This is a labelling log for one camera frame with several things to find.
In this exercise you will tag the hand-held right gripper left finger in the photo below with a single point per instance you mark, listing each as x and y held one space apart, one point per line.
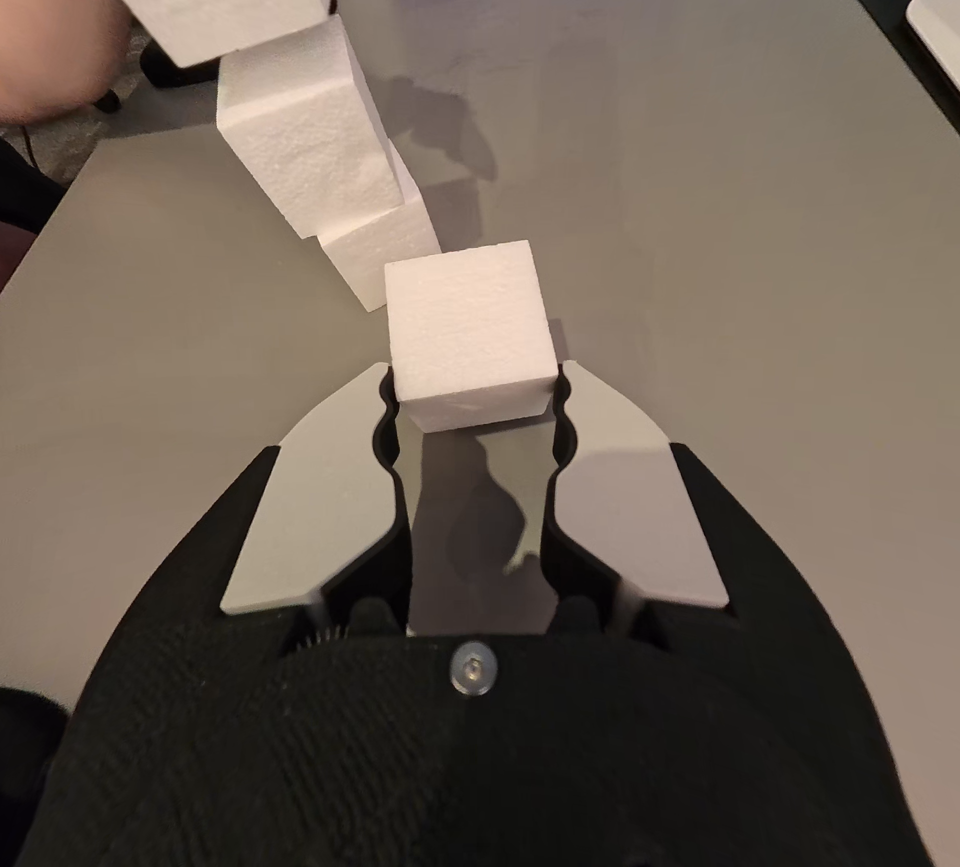
315 514

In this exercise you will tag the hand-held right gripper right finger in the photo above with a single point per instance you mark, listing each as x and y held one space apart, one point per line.
637 514

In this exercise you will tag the person's left forearm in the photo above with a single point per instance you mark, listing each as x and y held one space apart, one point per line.
45 42

